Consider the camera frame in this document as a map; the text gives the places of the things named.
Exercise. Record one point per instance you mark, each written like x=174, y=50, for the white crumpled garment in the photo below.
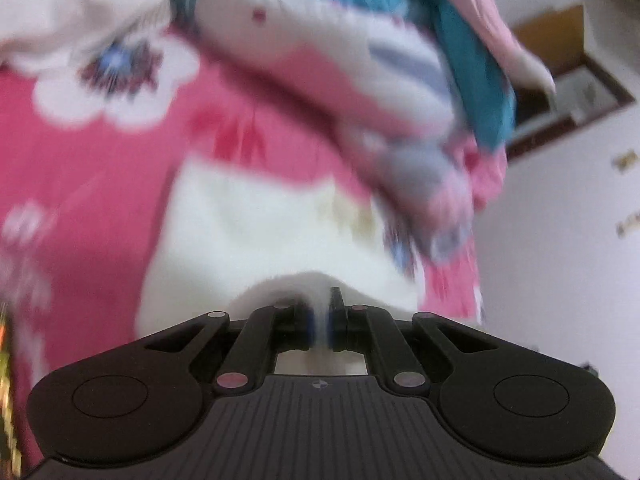
x=39, y=35

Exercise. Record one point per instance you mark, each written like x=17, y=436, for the pink floral bed sheet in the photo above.
x=85, y=182

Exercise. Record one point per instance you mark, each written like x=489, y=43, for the black smartphone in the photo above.
x=11, y=456

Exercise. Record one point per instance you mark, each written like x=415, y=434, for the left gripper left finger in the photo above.
x=266, y=333

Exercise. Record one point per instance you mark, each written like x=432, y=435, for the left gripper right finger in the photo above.
x=374, y=333

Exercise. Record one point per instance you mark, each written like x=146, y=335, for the pink patterned duvet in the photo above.
x=387, y=83

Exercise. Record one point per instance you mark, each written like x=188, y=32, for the cream deer sweater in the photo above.
x=235, y=241

